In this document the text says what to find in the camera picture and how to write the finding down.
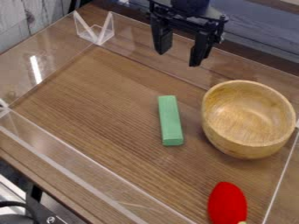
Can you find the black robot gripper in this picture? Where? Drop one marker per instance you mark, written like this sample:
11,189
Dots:
191,16

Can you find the green rectangular block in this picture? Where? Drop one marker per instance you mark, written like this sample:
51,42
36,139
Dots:
169,120

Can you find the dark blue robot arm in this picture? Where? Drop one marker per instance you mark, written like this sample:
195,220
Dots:
191,16

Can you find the clear acrylic corner bracket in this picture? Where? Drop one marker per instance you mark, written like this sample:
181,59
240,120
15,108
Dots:
96,34

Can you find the wooden bowl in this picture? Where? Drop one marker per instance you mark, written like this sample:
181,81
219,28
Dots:
247,119

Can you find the black table leg bracket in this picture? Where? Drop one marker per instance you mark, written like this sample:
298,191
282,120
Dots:
44,215

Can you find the red plush strawberry toy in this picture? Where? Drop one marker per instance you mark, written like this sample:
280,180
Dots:
227,205

